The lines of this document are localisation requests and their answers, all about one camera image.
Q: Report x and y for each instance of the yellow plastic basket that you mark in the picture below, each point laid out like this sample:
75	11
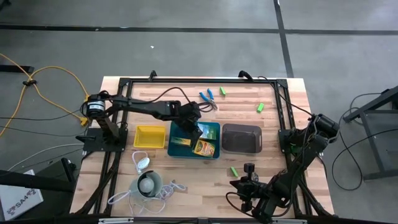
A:
149	137

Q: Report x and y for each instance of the silver metal bracket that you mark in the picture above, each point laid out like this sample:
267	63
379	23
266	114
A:
116	221
290	221

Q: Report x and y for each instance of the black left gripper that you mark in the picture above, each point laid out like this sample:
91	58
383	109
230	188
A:
188	113

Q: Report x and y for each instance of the black floor bar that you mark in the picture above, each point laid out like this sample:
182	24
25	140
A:
15	69

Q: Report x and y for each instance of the teal plastic bin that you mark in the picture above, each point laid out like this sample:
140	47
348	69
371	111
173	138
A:
186	152

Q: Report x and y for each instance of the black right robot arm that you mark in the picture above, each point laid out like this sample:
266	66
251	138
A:
298	161

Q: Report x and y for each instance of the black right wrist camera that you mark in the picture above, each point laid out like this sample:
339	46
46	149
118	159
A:
249	168

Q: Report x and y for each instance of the black metal stand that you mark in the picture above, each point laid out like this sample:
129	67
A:
373	146

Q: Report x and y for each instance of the black equipment stand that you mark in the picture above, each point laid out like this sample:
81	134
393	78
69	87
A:
31	182

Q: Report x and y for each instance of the white labelled box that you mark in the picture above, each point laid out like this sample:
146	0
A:
18	199

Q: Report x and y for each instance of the green eraser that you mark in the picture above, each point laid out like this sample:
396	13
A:
222	91
260	107
234	171

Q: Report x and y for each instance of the yellow green crayon box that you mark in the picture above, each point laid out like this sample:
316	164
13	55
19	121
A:
181	142

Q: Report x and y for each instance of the black aluminium table frame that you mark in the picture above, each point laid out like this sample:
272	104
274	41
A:
202	81

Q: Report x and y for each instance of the orange yellow crayon box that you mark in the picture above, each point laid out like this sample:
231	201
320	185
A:
204	148

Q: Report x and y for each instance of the dark grey plastic bin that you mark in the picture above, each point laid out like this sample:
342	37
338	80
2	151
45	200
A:
242	138

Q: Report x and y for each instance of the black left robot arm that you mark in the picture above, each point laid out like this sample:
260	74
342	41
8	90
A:
146	107

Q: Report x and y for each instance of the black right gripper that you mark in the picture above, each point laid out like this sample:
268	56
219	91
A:
259	190

